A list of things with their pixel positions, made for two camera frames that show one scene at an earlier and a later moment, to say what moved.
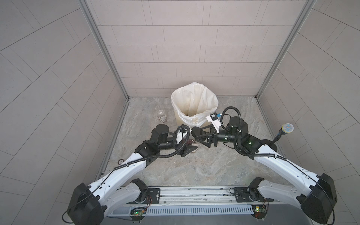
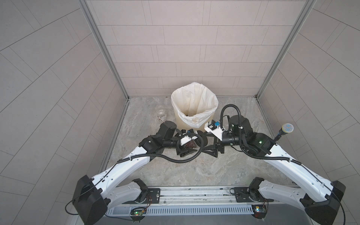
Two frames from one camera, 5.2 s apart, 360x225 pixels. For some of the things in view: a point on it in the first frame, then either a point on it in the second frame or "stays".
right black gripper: x=213 y=138 -> x=214 y=146
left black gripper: x=183 y=152 stays
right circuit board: x=259 y=211 stays
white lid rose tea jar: x=161 y=111 stays
